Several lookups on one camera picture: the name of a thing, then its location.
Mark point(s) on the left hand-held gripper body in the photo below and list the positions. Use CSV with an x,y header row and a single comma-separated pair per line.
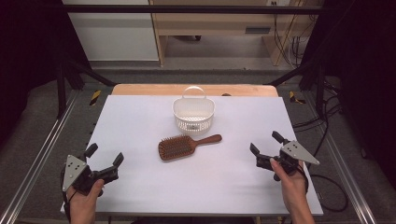
x,y
74,169

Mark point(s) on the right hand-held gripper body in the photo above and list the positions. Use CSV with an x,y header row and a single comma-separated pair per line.
x,y
295,152

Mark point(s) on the brown wooden hairbrush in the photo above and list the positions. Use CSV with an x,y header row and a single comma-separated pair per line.
x,y
177,147

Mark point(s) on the white plastic basket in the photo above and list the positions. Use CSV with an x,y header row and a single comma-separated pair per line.
x,y
193,116

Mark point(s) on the person's right hand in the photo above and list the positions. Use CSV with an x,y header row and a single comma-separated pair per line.
x,y
292,186

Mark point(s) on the person's left hand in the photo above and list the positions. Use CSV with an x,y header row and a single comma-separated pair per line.
x,y
82,207

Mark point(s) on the yellow black tape strip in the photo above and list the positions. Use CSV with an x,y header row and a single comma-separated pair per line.
x,y
294,98
95,97

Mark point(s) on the black metal stand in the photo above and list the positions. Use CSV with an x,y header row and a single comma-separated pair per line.
x,y
320,90
61,90

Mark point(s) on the black curtain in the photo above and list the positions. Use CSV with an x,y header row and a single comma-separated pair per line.
x,y
28,56
364,77

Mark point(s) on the white cabinet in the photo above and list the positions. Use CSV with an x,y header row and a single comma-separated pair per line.
x,y
115,34

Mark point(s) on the light wooden desk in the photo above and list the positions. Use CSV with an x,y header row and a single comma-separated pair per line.
x,y
211,23

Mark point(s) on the aluminium floor rail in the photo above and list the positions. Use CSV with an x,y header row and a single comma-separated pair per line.
x,y
40,155
345,174

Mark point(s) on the black horizontal frame bar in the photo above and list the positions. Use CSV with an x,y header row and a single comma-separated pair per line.
x,y
186,9

